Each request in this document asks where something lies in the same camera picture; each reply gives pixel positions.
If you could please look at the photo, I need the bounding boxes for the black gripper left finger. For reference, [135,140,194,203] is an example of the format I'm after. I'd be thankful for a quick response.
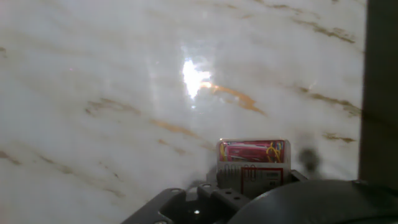
[121,183,252,224]

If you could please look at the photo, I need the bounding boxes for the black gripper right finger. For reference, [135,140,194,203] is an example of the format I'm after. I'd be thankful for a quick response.
[290,169,309,184]

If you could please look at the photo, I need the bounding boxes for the red white card box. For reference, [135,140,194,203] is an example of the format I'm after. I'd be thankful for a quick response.
[215,138,292,200]

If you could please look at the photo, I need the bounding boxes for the beige wooden shelf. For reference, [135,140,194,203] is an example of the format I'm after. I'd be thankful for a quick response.
[357,0,398,191]

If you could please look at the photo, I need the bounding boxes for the white marble pattern sheet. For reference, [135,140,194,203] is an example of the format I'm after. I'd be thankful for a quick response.
[0,0,368,224]

